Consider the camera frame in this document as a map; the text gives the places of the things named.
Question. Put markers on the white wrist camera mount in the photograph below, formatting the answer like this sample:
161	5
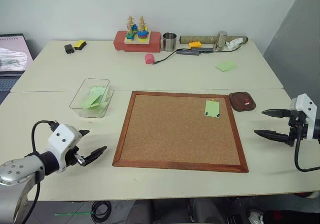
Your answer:
306	103
62	136

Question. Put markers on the brown wooden tray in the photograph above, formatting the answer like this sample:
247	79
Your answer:
238	103

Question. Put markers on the red and black object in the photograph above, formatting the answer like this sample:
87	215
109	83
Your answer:
273	217

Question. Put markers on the steel cylinder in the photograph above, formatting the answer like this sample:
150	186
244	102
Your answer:
220	41

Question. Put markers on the dark grey adapter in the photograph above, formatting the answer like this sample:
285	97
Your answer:
203	49

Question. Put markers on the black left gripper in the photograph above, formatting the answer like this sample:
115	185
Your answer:
72	156

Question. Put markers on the red rectangular box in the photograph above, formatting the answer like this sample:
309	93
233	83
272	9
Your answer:
155	43

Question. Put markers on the white shoe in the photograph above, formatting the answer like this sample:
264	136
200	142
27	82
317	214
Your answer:
255	217

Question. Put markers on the black power adapter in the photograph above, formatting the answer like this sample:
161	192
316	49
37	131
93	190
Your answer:
69	49

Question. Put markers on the crumpled white tissue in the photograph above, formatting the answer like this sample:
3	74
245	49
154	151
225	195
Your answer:
232	44

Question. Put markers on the yellow and black sponge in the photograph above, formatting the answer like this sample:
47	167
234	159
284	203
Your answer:
80	45

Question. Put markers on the stainless steel mug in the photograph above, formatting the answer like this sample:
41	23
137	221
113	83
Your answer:
170	43

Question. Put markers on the green stick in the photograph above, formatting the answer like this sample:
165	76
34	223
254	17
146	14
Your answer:
75	213

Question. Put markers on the clear plastic box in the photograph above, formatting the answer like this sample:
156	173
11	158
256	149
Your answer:
85	111

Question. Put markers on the grey usb hub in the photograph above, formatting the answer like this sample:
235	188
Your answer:
186	51

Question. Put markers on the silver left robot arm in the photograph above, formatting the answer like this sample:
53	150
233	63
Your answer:
15	171

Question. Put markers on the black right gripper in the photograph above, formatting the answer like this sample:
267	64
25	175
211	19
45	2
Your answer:
298	130

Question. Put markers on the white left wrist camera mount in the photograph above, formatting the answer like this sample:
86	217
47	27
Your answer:
62	136

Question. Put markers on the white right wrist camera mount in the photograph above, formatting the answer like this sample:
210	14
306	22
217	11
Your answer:
306	103

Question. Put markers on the yellow toy brick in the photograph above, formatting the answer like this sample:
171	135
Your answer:
195	44

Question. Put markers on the wood-framed cork board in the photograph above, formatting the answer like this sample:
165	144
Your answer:
175	128

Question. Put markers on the grey laptop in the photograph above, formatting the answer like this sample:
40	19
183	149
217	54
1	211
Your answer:
12	58

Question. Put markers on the long brown cardboard tube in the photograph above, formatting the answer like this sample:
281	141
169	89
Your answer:
200	39

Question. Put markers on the green sticky note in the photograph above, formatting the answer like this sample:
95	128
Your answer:
212	108

